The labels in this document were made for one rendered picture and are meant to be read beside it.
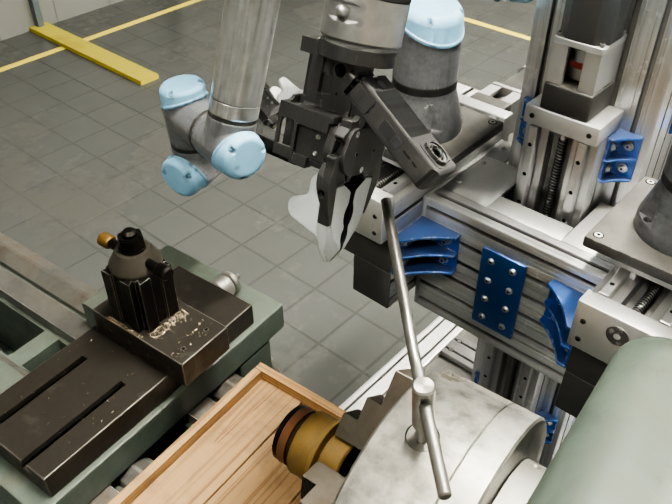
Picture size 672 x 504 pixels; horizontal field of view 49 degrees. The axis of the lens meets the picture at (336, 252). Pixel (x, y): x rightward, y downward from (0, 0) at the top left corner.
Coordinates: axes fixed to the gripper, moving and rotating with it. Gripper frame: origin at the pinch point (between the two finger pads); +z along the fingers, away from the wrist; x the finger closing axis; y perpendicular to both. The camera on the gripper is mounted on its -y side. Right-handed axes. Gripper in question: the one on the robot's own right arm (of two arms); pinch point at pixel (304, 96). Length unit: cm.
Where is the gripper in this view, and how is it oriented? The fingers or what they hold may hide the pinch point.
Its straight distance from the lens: 147.5
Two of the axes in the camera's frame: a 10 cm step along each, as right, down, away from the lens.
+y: -6.5, -7.5, -1.2
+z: 5.5, -5.8, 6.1
